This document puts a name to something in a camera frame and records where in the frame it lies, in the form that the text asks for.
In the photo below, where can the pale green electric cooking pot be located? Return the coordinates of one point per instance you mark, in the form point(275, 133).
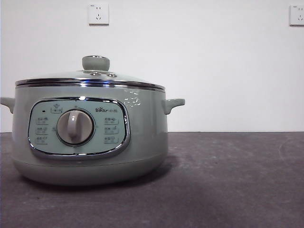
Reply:
point(142, 133)

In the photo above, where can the white wall socket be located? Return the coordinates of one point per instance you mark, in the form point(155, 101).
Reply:
point(297, 15)
point(99, 14)

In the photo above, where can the glass lid with green knob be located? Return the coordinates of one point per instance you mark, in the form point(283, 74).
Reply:
point(59, 76)

